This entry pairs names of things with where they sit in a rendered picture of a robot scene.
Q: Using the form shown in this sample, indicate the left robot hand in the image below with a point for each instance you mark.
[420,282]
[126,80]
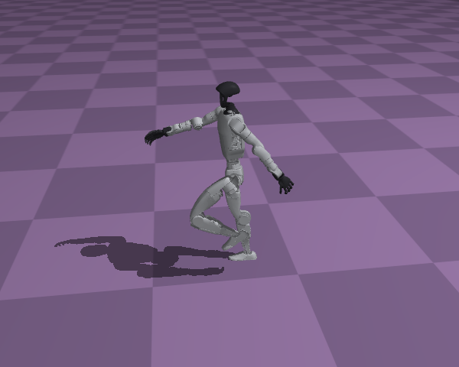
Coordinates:
[284,182]

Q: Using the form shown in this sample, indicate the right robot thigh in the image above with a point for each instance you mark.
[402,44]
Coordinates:
[234,202]

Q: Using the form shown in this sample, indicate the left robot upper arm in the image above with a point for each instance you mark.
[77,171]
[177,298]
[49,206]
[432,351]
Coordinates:
[239,128]

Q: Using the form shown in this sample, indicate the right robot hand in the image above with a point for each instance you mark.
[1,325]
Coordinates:
[153,135]

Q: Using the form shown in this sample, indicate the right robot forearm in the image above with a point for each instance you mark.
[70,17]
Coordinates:
[180,127]

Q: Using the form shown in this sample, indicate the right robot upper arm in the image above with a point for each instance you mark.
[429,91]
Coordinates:
[209,118]

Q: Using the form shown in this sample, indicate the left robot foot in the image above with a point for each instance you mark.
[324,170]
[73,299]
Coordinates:
[243,234]

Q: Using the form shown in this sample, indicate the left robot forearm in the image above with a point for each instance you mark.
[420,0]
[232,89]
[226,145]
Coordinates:
[266,159]

